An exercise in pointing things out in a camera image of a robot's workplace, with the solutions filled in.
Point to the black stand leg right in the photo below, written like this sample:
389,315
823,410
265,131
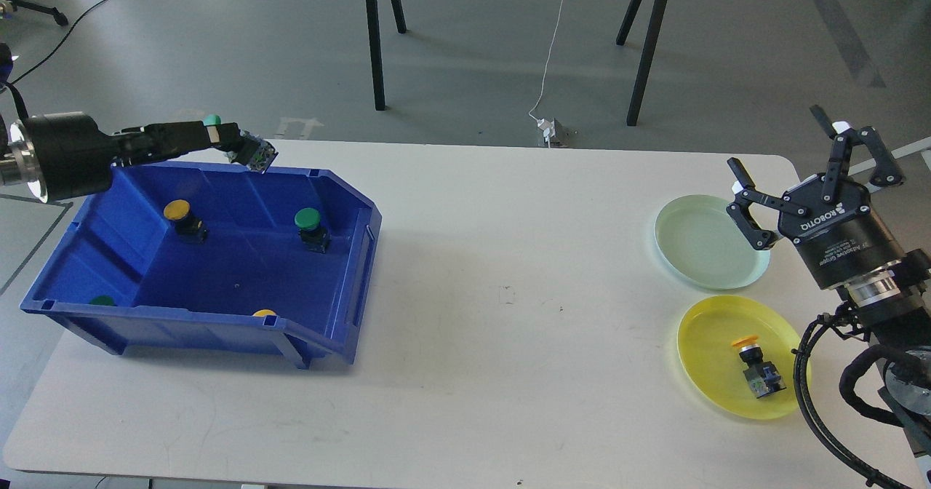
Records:
646,59

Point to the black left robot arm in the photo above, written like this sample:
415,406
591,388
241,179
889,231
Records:
10,175

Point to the green button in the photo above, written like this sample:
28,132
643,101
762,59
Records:
256,153
311,231

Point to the black stand leg left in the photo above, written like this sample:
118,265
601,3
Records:
375,49

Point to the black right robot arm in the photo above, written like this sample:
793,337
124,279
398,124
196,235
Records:
888,381

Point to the black stand leg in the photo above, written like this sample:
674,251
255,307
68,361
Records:
375,49
646,59

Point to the light green plate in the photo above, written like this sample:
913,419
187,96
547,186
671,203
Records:
699,242

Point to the green button bin corner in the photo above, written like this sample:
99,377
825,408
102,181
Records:
102,300

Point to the yellow button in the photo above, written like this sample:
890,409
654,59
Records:
187,226
761,375

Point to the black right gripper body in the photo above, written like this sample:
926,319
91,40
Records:
838,240

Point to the blue plastic bin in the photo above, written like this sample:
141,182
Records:
179,295

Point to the office chair base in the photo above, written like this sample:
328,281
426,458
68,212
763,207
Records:
917,147

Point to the white power plug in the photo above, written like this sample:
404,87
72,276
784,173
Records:
553,134

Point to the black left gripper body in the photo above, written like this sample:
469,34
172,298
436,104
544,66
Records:
62,156

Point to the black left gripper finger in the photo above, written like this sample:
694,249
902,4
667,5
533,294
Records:
188,137

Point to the yellow plate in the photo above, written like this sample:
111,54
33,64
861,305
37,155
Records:
716,336

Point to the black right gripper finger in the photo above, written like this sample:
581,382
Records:
887,172
745,195

